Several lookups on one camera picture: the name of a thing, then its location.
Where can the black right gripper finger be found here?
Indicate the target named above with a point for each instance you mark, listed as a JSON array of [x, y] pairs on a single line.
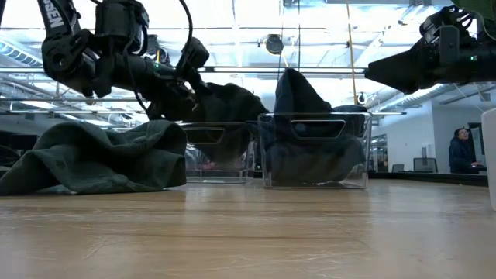
[[414, 64], [399, 87]]

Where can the dark green fabric hat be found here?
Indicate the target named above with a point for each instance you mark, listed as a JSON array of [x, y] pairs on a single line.
[[97, 159], [232, 102]]

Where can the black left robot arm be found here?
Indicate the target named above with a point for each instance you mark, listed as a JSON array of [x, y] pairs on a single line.
[[62, 58]]

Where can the green snake plant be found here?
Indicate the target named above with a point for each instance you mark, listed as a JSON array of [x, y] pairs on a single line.
[[476, 4]]

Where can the black monitor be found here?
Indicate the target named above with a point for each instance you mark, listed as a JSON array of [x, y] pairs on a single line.
[[477, 135]]

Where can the long ceiling light bar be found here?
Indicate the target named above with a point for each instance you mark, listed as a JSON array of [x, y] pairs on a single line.
[[240, 69]]

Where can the clear plastic bin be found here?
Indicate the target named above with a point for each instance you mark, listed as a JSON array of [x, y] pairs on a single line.
[[368, 155], [221, 174]]

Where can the black office chair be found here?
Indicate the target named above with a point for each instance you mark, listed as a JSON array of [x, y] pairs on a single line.
[[425, 164]]

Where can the person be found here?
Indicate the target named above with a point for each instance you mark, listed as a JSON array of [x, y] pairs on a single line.
[[461, 155]]

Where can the white round plant pot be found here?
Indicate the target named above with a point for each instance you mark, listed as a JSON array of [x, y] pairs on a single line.
[[490, 155]]

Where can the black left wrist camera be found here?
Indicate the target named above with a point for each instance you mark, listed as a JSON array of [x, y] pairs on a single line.
[[195, 54]]

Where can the black metal table frame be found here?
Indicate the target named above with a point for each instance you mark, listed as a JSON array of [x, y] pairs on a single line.
[[426, 178]]

